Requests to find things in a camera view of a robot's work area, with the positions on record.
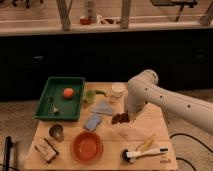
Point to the green plastic tray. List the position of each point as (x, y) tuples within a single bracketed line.
[(69, 109)]

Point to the white black dish brush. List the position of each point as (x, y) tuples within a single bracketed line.
[(131, 156)]

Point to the small metal utensil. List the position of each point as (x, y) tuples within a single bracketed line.
[(55, 109)]

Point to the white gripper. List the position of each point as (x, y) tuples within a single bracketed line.
[(133, 107)]

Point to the grey metal cup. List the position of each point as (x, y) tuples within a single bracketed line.
[(56, 132)]

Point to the red background object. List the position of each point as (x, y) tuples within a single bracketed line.
[(85, 21)]

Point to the dark purple grape bunch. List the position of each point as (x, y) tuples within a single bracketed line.
[(120, 118)]

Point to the white cup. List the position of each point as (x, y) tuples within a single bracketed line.
[(117, 89)]

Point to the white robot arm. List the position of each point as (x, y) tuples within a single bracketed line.
[(144, 88)]

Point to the red orange bowl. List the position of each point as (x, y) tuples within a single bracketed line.
[(86, 147)]

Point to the black stand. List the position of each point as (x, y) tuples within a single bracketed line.
[(7, 150)]

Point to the orange fruit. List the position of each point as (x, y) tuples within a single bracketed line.
[(68, 93)]

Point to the green cup with handle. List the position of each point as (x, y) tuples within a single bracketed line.
[(89, 95)]

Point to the blue sponge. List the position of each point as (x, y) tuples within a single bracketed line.
[(92, 122)]

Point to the small cardboard box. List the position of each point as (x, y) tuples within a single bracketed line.
[(44, 147)]

